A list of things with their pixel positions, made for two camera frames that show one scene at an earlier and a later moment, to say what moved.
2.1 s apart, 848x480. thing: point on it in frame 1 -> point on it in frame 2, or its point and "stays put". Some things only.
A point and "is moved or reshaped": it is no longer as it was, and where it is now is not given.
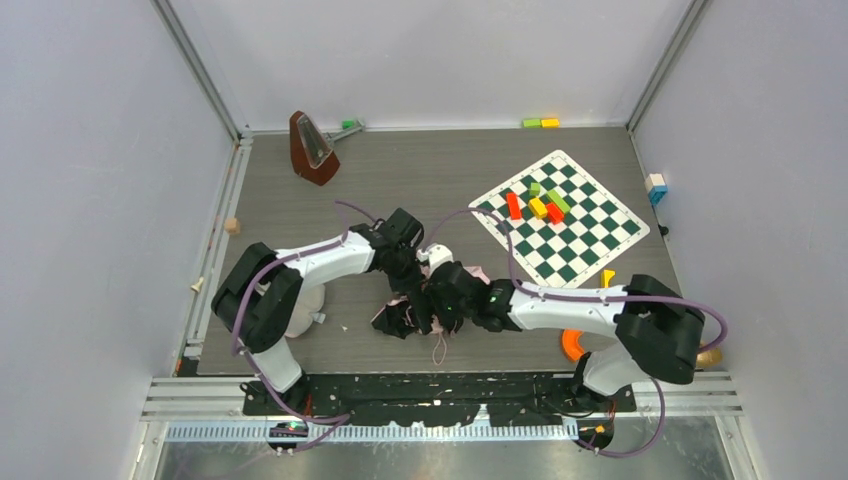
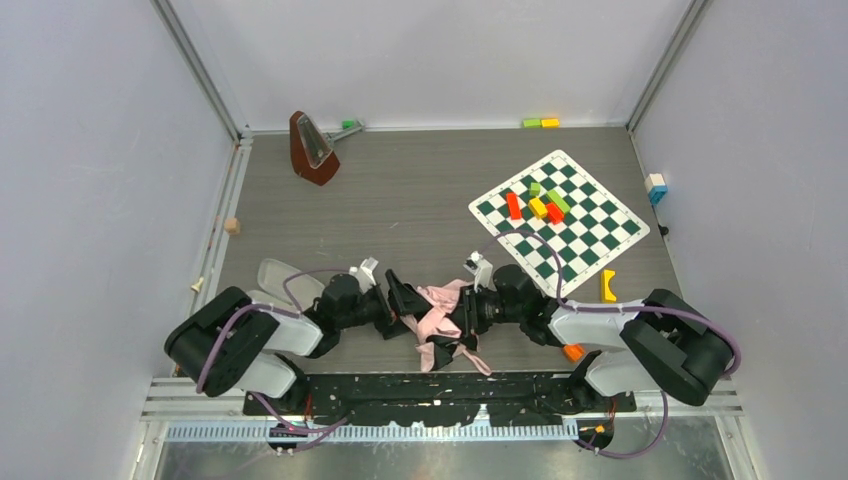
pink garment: [407, 315] is moved or reshaped
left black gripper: [407, 307] -> [385, 309]
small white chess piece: [196, 287] stays put
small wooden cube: [232, 226] stays put
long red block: [513, 206] stays put
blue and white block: [656, 186] stays put
